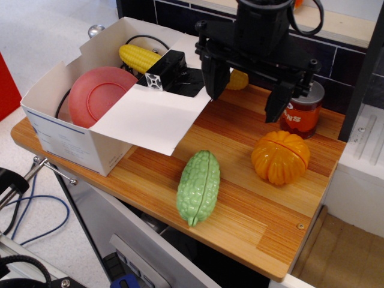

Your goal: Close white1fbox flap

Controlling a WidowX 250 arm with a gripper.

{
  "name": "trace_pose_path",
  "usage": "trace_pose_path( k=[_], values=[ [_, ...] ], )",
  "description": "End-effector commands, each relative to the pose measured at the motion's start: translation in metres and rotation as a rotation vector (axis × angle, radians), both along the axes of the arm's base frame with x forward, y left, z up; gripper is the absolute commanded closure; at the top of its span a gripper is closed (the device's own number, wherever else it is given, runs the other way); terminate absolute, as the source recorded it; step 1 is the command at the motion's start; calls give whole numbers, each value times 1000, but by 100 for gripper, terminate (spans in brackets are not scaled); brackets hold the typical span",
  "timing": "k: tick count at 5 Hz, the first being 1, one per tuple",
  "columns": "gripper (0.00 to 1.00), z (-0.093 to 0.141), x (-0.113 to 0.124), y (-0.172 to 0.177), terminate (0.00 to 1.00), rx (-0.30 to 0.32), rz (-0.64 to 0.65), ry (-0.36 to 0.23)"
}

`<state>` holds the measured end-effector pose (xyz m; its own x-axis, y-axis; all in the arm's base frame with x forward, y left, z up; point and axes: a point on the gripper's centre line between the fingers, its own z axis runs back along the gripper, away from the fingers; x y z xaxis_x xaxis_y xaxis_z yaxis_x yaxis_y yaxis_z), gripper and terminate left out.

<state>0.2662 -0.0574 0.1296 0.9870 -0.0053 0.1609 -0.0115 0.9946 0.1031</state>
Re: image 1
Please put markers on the grey cabinet under table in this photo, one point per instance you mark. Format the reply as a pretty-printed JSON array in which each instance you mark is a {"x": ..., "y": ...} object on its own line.
[{"x": 125, "y": 239}]

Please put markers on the silver round knob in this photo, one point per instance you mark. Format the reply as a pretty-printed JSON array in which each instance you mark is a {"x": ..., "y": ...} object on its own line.
[{"x": 95, "y": 30}]

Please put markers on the pink plastic plate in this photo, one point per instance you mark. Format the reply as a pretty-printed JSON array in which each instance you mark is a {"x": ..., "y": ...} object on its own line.
[{"x": 95, "y": 92}]

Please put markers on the green toy bitter gourd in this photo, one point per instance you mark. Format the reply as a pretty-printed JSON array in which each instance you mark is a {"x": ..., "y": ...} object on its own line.
[{"x": 198, "y": 188}]

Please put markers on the metal clamp with screw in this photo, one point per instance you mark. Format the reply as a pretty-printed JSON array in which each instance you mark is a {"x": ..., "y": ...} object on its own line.
[{"x": 20, "y": 184}]

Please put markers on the orange toy pumpkin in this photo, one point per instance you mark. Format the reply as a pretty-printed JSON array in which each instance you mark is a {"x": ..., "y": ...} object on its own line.
[{"x": 280, "y": 157}]

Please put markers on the black aluminium extrusion block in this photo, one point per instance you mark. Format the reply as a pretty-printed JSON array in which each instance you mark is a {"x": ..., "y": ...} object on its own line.
[{"x": 165, "y": 72}]

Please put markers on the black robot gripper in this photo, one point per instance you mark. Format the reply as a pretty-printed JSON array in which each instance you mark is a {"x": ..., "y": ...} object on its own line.
[{"x": 257, "y": 43}]

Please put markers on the white cardboard box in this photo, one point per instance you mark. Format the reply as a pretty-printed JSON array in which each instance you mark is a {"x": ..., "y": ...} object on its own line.
[{"x": 155, "y": 120}]

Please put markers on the orange beans can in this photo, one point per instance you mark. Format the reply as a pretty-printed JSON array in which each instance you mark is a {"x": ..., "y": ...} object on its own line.
[{"x": 302, "y": 114}]

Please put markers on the red panel at left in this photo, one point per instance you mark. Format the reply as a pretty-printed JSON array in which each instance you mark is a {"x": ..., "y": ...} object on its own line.
[{"x": 10, "y": 95}]

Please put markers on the yellow toy corn in box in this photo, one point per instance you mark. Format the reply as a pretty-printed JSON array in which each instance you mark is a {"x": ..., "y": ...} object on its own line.
[{"x": 138, "y": 58}]

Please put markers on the yellow toy corn on table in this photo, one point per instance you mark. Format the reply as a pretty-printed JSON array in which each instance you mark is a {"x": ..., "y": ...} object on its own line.
[{"x": 238, "y": 80}]

